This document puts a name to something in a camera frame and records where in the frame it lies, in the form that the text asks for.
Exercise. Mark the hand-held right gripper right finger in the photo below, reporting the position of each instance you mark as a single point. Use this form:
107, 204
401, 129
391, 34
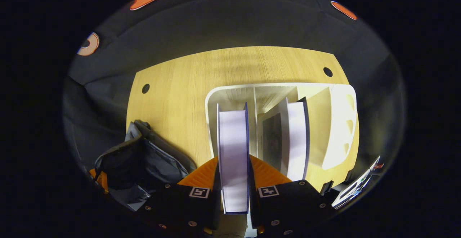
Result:
288, 209

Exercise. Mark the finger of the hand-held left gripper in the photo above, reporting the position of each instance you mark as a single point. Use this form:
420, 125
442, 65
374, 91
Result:
101, 180

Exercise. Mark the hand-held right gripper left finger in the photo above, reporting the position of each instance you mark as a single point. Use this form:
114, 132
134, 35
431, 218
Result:
180, 209

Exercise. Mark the grey schoolbag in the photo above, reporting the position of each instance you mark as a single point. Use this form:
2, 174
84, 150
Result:
155, 162

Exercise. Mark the grey portrait cover book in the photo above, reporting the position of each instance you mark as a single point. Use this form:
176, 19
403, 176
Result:
296, 137

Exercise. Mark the blue cover book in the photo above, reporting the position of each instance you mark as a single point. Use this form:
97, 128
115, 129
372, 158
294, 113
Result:
233, 151

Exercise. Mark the white bookshelf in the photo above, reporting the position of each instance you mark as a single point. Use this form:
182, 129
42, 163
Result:
338, 130

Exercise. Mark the white electronic device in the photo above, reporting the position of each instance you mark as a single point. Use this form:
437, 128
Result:
354, 187

